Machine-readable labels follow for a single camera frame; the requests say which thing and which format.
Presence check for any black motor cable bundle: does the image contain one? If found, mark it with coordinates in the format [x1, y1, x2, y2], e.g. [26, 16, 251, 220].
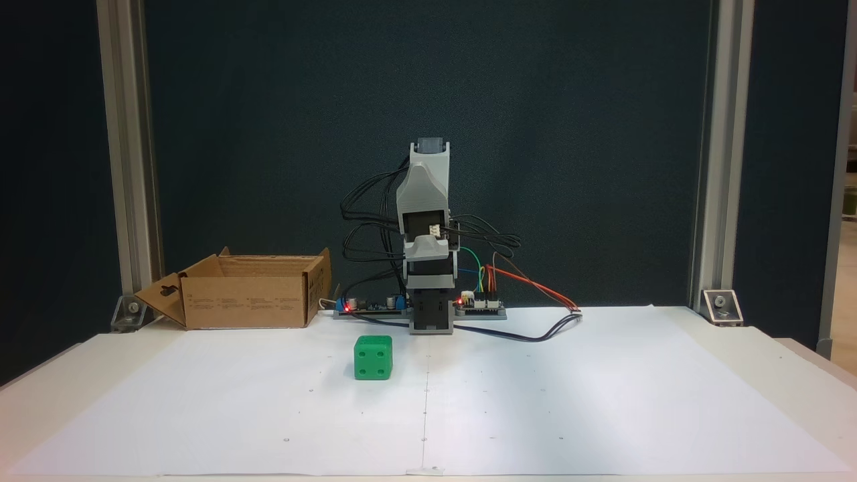
[449, 214, 523, 258]
[340, 157, 410, 315]

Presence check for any aluminium frame post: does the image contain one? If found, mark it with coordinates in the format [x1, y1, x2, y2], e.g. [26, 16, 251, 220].
[97, 0, 165, 315]
[690, 0, 754, 312]

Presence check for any blue circuit board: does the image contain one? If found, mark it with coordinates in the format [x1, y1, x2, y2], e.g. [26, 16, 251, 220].
[333, 291, 410, 320]

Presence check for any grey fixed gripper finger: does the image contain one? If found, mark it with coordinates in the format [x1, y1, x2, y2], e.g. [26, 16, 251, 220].
[396, 165, 447, 215]

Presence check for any metal corner bracket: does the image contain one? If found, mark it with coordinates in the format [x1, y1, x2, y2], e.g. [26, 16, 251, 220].
[701, 289, 744, 327]
[110, 295, 148, 332]

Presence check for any cardboard box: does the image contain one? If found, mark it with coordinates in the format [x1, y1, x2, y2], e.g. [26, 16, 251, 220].
[134, 247, 333, 330]

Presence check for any orange wire bundle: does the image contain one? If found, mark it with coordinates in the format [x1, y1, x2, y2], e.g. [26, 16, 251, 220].
[485, 264, 582, 314]

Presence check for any small controller circuit board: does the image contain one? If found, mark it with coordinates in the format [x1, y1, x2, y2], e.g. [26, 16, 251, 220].
[454, 291, 508, 321]

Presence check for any green die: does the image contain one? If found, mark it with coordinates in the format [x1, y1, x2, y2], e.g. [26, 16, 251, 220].
[354, 335, 394, 381]

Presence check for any grey partition frame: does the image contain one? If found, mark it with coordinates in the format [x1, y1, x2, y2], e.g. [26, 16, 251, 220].
[818, 0, 857, 359]

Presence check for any black extension cable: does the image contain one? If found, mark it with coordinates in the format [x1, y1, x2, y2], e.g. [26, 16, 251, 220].
[362, 309, 583, 343]

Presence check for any coloured jumper wire bundle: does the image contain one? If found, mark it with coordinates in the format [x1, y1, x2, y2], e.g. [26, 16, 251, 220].
[458, 248, 501, 300]

